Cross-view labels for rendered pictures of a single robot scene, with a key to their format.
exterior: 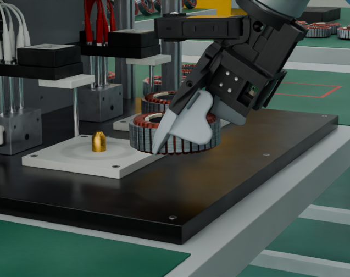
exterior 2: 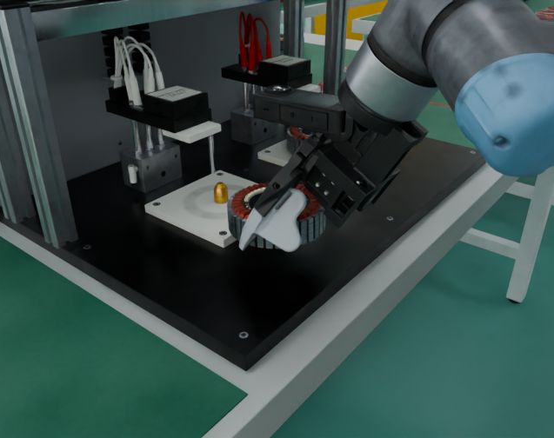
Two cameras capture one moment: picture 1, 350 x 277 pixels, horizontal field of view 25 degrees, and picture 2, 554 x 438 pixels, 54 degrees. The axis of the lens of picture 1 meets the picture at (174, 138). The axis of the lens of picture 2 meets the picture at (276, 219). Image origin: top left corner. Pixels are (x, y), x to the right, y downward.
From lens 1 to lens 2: 0.45 m
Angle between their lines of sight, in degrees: 20
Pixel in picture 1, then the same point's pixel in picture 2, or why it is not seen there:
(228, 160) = (347, 225)
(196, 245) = (262, 375)
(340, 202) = not seen: hidden behind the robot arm
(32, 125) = (169, 162)
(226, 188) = (323, 280)
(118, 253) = (172, 381)
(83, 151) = (205, 202)
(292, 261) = not seen: hidden behind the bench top
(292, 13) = (403, 117)
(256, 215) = (349, 321)
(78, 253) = (131, 374)
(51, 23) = (216, 42)
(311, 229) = not seen: hidden behind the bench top
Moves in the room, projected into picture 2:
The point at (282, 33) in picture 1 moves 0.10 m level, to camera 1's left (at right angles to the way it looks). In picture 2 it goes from (390, 139) to (277, 130)
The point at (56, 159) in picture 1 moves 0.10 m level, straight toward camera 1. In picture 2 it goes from (173, 212) to (153, 252)
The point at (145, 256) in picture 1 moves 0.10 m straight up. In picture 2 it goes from (196, 393) to (188, 306)
